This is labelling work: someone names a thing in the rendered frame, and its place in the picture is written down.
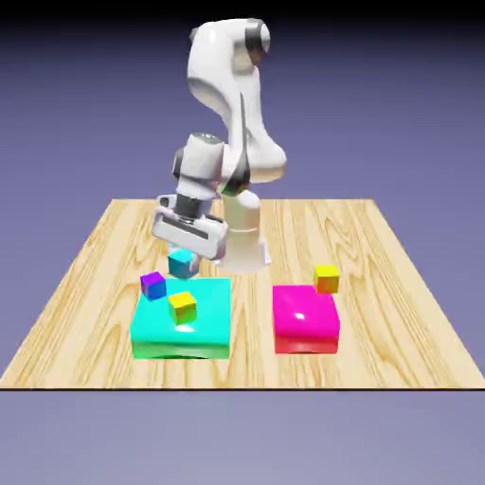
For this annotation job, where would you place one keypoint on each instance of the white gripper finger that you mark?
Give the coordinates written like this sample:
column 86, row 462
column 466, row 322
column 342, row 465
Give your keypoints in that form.
column 196, row 263

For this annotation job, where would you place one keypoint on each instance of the small yellow-orange cube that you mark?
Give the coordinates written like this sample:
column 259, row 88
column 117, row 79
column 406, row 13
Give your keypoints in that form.
column 326, row 279

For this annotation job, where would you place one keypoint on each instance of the small purple cube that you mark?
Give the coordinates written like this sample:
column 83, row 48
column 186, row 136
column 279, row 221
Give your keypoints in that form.
column 153, row 285

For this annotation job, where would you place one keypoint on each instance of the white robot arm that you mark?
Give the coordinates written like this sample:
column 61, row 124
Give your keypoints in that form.
column 242, row 125

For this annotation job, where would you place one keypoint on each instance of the large magenta box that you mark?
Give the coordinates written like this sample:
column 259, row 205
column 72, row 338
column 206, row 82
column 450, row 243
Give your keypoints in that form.
column 303, row 314

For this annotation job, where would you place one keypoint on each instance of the large cyan box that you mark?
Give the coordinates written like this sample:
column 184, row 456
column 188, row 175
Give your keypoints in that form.
column 185, row 322

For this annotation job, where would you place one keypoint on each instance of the small yellow-green cube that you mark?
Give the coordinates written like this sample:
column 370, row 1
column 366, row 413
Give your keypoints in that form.
column 182, row 307

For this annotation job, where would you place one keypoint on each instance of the small cyan cube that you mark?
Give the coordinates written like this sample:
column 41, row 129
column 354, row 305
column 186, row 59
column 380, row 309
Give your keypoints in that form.
column 181, row 263

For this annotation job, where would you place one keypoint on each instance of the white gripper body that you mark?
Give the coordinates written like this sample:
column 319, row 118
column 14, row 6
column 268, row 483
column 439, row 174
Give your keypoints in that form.
column 189, row 235

